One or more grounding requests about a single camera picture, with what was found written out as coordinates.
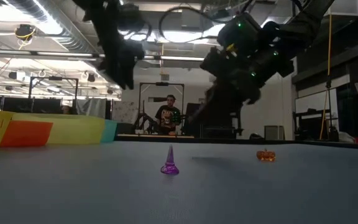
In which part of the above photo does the purple plastic witch hat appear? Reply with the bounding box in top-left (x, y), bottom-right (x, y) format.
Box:
top-left (160, 144), bottom-right (180, 175)

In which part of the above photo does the grey metal box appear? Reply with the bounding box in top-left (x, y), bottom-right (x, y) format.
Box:
top-left (264, 124), bottom-right (286, 141)

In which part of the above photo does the yellow hanging cable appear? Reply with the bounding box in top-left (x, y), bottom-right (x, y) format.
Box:
top-left (319, 14), bottom-right (333, 141)

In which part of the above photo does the orange plastic pumpkin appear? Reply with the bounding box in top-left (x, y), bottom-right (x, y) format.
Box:
top-left (255, 148), bottom-right (277, 162)

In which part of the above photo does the black table frame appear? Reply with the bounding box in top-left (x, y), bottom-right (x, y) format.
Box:
top-left (113, 135), bottom-right (358, 151)

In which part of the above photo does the blue table mat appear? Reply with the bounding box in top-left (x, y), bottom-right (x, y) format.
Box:
top-left (0, 141), bottom-right (358, 224)

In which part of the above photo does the white hanging panel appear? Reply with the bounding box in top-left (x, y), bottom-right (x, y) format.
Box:
top-left (328, 0), bottom-right (358, 17)

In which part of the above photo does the whiteboard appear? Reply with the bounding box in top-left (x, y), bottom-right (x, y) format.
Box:
top-left (294, 88), bottom-right (339, 115)

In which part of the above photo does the person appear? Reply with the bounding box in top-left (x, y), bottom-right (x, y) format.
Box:
top-left (154, 94), bottom-right (183, 136)

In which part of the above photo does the long ceiling light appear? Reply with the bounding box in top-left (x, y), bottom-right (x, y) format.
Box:
top-left (143, 55), bottom-right (205, 62)

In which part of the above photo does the black equipment rack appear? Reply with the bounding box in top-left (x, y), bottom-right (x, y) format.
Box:
top-left (183, 98), bottom-right (244, 140)

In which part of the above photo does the lime green plastic bin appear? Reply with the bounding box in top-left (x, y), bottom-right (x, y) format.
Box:
top-left (11, 111), bottom-right (106, 145)

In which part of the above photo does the black ceiling cable reel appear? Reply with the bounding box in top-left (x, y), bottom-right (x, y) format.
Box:
top-left (14, 24), bottom-right (36, 41)

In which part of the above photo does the teal plastic bin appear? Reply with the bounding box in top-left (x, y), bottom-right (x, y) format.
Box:
top-left (99, 119), bottom-right (119, 144)

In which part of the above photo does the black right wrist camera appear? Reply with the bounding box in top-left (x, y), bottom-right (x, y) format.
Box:
top-left (199, 49), bottom-right (229, 75)

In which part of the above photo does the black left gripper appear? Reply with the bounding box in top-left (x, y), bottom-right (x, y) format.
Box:
top-left (99, 39), bottom-right (145, 90)

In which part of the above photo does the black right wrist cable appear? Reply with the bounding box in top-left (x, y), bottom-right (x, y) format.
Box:
top-left (157, 5), bottom-right (229, 44)

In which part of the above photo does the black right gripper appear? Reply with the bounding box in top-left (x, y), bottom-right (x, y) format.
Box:
top-left (188, 46), bottom-right (295, 124)

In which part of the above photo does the black background rig frame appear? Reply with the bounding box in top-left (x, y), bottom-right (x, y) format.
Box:
top-left (27, 76), bottom-right (80, 113)
top-left (137, 81), bottom-right (186, 136)

